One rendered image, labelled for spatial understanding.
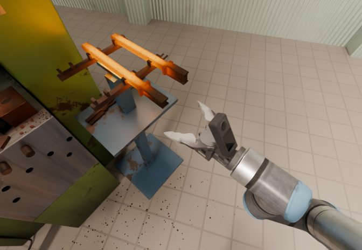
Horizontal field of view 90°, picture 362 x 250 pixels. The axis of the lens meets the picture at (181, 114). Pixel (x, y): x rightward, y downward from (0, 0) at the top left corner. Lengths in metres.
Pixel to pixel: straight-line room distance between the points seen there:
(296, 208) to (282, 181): 0.06
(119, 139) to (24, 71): 0.44
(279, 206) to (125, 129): 0.64
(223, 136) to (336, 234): 0.29
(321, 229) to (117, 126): 0.75
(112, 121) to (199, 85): 1.35
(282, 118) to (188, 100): 0.94
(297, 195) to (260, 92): 1.74
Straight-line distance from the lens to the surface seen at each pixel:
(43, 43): 0.91
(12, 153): 0.85
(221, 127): 0.41
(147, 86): 0.59
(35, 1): 0.87
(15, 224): 1.54
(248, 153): 0.47
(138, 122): 0.85
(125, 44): 0.80
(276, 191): 0.47
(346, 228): 0.52
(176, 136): 0.49
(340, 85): 2.71
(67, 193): 1.20
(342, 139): 2.20
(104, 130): 0.88
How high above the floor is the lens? 1.46
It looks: 55 degrees down
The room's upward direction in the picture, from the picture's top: straight up
